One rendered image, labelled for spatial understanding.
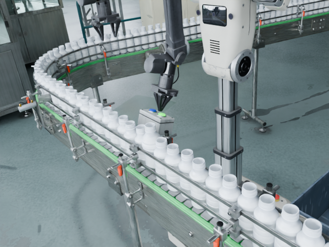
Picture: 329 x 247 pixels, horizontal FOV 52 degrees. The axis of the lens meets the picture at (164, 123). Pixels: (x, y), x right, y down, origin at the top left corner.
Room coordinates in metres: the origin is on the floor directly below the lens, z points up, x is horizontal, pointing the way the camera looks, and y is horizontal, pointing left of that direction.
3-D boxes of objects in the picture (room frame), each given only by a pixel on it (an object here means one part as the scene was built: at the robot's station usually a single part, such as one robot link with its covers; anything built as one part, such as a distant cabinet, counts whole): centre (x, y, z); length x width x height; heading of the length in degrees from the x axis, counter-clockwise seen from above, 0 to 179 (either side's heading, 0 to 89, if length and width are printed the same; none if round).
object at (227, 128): (1.56, -0.34, 0.74); 0.11 x 0.11 x 0.40; 37
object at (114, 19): (1.45, 0.18, 1.44); 0.07 x 0.07 x 0.09; 37
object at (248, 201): (0.67, -0.20, 1.08); 0.06 x 0.06 x 0.17
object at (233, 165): (1.56, -0.34, 0.49); 0.13 x 0.13 x 0.40; 37
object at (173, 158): (0.90, -0.02, 1.08); 0.06 x 0.06 x 0.17
